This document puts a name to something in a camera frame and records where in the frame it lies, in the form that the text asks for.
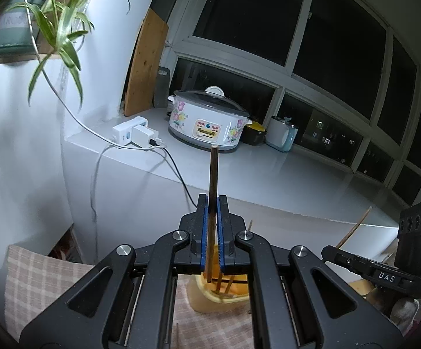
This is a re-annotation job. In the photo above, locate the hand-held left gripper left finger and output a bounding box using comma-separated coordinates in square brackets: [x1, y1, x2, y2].
[19, 194, 210, 349]

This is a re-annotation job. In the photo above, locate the white power strip cable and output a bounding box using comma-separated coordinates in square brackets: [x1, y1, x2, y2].
[90, 145, 119, 267]

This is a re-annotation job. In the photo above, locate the black pot with yellow lid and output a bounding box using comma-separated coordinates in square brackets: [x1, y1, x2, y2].
[240, 120, 268, 146]

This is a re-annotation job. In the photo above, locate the long white lamp cable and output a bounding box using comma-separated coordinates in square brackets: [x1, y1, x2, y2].
[23, 0, 168, 150]

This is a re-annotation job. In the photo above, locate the potted spider plant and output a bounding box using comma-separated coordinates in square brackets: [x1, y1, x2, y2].
[0, 0, 131, 108]

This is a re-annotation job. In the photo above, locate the white power strip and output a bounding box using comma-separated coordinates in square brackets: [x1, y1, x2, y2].
[112, 115, 149, 148]

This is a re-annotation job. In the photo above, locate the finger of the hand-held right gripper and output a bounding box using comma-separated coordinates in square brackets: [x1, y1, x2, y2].
[321, 245, 370, 276]

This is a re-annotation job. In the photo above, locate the white charger adapter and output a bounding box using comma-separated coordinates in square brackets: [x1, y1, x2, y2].
[133, 125, 153, 148]

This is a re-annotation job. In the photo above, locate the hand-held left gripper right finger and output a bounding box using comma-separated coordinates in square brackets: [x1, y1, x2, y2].
[217, 194, 404, 349]

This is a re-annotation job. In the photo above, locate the black charger cable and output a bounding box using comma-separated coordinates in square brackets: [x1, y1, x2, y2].
[151, 139, 198, 210]

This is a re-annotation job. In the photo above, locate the yellow plastic bin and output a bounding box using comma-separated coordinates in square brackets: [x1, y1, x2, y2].
[188, 243, 251, 314]

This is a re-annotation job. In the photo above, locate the wooden cutting board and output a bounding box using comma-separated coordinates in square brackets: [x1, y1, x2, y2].
[123, 7, 170, 117]

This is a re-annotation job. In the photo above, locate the floral white rice cooker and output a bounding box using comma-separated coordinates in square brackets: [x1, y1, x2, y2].
[167, 86, 252, 152]

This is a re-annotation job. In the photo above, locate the white and blue kettle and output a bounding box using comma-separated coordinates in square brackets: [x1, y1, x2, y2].
[266, 115, 299, 152]

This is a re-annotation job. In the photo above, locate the white window frame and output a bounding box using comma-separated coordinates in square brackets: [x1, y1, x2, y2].
[148, 0, 421, 208]

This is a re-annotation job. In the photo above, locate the grey kitchen cleaver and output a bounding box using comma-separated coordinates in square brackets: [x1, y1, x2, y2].
[153, 66, 170, 108]

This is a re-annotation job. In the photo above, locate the person's right hand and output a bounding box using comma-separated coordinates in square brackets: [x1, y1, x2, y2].
[390, 296, 420, 335]

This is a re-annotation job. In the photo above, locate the checked pink cloth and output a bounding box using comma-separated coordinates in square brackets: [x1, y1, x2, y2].
[5, 245, 256, 349]

